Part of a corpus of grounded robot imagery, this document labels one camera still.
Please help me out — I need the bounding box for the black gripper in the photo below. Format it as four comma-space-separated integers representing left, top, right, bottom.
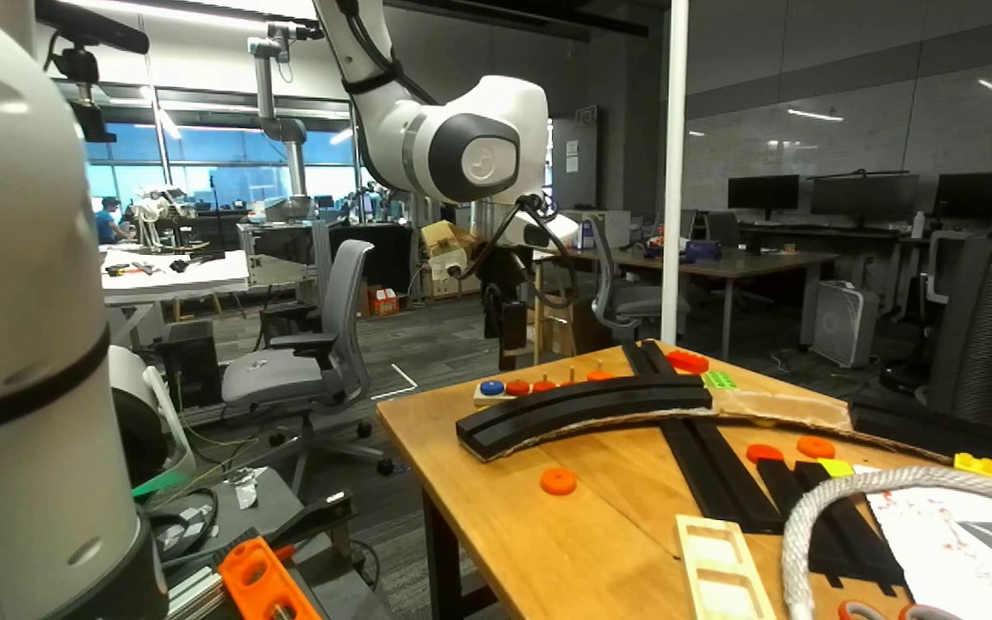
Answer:
478, 241, 540, 377

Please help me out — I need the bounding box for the wooden peg rack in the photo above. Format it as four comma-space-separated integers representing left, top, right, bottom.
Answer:
470, 363, 626, 408

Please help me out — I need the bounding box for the wooden stool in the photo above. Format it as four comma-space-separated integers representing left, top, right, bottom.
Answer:
526, 253, 594, 363

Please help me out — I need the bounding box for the cardboard box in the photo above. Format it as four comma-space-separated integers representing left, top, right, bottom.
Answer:
417, 258, 482, 302

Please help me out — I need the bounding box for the curved black track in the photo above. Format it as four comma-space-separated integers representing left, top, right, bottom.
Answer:
451, 372, 717, 466

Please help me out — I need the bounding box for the small orange box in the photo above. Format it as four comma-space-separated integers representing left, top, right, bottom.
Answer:
364, 287, 403, 319

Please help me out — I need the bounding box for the grey office chair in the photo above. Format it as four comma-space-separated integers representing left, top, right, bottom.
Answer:
218, 238, 400, 478

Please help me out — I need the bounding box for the red toy brick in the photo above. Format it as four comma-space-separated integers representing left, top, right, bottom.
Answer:
665, 348, 712, 377

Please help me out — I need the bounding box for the black table leg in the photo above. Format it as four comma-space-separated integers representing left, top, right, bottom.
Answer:
419, 489, 470, 620

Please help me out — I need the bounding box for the wooden office desk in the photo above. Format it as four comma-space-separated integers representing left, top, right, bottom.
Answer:
613, 249, 840, 363

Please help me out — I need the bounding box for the long straight black track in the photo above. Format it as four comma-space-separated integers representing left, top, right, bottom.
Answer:
619, 339, 789, 536

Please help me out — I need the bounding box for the beige curved board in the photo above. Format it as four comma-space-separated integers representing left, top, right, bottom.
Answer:
709, 385, 858, 429

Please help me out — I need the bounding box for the black computer monitor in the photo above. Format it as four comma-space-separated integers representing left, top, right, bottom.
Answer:
807, 169, 923, 229
728, 173, 803, 217
934, 169, 992, 229

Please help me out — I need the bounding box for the small white cylinder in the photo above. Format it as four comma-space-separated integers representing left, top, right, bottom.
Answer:
231, 466, 264, 518

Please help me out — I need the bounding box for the white work table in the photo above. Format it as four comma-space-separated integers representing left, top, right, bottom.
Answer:
97, 246, 256, 311

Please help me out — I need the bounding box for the orange black bar clamp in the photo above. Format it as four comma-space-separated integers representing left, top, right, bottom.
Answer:
218, 534, 322, 620

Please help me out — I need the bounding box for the short black track piece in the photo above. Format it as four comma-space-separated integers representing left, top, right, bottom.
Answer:
755, 457, 908, 598

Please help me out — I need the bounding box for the person in blue shirt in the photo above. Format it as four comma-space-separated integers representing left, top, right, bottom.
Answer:
89, 198, 123, 249

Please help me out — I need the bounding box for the white paper sheet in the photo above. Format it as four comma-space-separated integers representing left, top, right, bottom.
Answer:
861, 487, 992, 620

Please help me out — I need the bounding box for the white frame pole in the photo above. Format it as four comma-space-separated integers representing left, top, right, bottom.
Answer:
657, 0, 691, 348

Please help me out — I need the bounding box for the white rope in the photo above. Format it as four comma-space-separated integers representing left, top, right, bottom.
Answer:
779, 460, 992, 620

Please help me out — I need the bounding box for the green cable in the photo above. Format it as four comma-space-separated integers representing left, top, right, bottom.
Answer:
130, 460, 198, 506

